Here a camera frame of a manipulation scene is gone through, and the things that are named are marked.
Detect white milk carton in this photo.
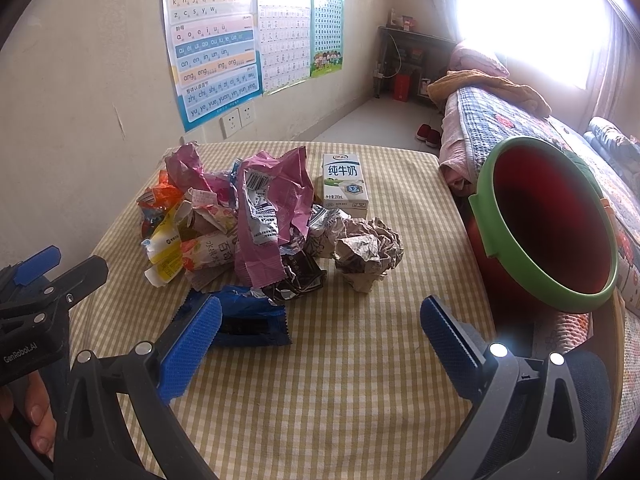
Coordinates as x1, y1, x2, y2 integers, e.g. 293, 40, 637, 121
322, 153, 369, 218

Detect red bin green rim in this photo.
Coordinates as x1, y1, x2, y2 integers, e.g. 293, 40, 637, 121
465, 136, 617, 318

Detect large pink wrapper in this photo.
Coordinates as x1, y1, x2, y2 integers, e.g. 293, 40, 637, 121
235, 146, 314, 288

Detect pink wrapper at back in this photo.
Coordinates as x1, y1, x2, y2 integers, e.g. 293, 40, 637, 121
164, 143, 231, 206

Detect strawberry pink wrapper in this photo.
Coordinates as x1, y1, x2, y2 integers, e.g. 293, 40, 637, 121
180, 230, 238, 292

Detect blue folded blanket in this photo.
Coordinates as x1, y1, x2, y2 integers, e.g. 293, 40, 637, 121
584, 117, 639, 194

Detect person's left hand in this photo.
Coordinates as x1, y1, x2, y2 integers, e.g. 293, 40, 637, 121
24, 372, 56, 458

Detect window curtain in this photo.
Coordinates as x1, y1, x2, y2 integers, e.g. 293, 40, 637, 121
579, 0, 639, 138

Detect blue snack wrapper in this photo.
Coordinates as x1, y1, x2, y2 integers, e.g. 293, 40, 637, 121
174, 285, 292, 348

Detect green chart poster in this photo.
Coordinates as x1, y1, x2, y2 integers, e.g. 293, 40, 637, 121
310, 0, 344, 77

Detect bed with patchwork quilt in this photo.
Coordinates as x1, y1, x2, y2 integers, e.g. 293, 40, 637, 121
439, 87, 639, 453

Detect yellow white wrapper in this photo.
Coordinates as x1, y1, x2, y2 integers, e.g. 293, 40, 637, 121
141, 205, 183, 288

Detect newspaper ball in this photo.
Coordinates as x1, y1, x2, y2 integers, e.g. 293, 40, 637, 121
332, 218, 404, 294

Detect pink pillow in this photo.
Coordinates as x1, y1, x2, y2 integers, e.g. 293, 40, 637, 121
448, 41, 510, 78

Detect person's jeans leg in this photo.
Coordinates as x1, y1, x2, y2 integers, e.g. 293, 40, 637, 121
565, 349, 612, 479

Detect red box under shelf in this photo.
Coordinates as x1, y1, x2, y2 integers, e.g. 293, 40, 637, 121
393, 74, 411, 102

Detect white wall socket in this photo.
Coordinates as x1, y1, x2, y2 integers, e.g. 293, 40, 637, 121
220, 107, 242, 139
238, 101, 256, 128

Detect strawberry milk carton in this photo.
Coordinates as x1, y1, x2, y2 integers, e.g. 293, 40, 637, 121
174, 188, 236, 240

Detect tan blanket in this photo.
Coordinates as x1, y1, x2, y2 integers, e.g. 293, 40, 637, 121
427, 70, 552, 119

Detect white chart poster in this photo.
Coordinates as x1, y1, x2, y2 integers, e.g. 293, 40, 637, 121
257, 0, 311, 94

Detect pinyin wall poster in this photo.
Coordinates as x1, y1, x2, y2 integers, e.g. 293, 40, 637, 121
162, 0, 262, 131

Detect red slippers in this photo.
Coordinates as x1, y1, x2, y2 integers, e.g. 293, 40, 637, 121
416, 124, 442, 150

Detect checkered yellow tablecloth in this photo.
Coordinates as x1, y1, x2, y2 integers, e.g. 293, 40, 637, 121
67, 140, 499, 480

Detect orange snack wrapper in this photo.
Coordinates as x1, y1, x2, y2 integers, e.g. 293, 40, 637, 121
137, 169, 183, 240

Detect silver crumpled wrapper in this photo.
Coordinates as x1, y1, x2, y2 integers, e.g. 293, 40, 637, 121
304, 204, 350, 258

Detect dark brown wrapper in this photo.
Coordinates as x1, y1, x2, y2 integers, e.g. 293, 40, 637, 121
262, 250, 326, 304

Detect dark shelf unit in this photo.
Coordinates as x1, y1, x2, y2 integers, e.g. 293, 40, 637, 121
373, 26, 456, 106

